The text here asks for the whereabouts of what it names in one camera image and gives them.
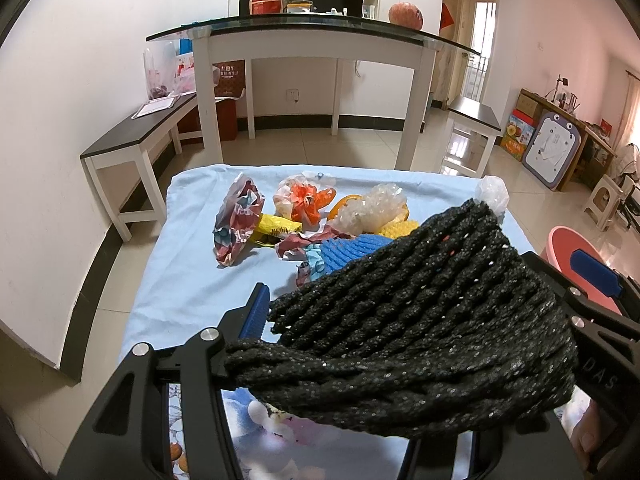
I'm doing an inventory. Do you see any pink plastic trash bucket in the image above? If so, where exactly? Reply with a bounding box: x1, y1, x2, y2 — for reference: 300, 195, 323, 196
541, 226, 620, 314

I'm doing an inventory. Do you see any white plastic ball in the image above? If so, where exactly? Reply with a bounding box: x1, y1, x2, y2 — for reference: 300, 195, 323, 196
474, 176, 510, 223

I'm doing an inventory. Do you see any black foam net sleeve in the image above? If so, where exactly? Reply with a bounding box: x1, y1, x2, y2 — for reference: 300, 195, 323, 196
226, 200, 577, 438

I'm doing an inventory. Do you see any red white wrapper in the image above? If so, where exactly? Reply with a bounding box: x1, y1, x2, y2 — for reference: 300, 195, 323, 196
213, 174, 265, 266

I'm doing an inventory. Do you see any clear plastic bag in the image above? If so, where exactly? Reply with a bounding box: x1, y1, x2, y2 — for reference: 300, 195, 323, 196
328, 183, 409, 236

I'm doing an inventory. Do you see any yellow snack wrapper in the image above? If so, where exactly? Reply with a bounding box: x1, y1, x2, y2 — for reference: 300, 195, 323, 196
250, 214, 303, 247

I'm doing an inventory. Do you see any pink wrapper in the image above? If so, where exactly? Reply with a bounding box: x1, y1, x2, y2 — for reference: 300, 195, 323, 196
274, 224, 354, 259

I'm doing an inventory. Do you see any blue foam net sleeve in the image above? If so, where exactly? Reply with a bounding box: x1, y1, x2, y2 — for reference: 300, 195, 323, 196
297, 234, 392, 284

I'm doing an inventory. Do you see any orange fruit peel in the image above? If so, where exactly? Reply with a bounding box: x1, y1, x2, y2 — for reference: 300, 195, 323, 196
326, 194, 361, 220

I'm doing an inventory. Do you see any orange white wrapper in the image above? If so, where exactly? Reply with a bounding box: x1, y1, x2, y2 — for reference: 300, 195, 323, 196
273, 171, 336, 226

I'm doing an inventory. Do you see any yellow foam net sleeve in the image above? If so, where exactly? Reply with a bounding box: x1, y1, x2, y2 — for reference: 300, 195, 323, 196
375, 220, 420, 240

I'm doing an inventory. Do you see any right hand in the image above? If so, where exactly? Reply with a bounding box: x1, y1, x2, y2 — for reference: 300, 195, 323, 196
570, 401, 601, 471

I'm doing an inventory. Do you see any white plastic step stool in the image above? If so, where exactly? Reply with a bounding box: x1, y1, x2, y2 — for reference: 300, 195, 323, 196
582, 174, 623, 231

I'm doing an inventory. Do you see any wooden desk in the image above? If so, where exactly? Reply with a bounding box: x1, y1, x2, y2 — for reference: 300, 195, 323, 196
516, 89, 615, 191

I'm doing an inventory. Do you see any light blue table cloth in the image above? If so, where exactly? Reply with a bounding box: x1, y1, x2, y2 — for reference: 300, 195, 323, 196
118, 162, 536, 480

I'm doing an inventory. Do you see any colourful fruit carton box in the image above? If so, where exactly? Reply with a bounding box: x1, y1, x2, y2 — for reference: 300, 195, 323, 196
500, 110, 536, 162

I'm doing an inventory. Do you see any right black top bench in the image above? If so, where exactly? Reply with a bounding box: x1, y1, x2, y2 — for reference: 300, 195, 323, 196
440, 96, 502, 179

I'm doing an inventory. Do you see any black bench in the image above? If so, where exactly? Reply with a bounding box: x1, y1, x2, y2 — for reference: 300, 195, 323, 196
440, 96, 502, 179
80, 93, 198, 243

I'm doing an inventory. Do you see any left black top bench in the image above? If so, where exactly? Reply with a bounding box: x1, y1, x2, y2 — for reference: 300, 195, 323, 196
80, 93, 198, 243

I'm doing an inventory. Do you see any large orange pomelo fruit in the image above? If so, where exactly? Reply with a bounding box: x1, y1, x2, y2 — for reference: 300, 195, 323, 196
387, 2, 424, 30

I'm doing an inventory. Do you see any dark red box under table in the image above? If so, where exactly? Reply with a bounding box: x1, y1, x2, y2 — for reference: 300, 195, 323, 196
174, 53, 245, 141

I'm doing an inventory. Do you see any glass top white table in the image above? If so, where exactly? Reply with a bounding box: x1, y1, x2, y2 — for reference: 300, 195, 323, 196
146, 13, 477, 170

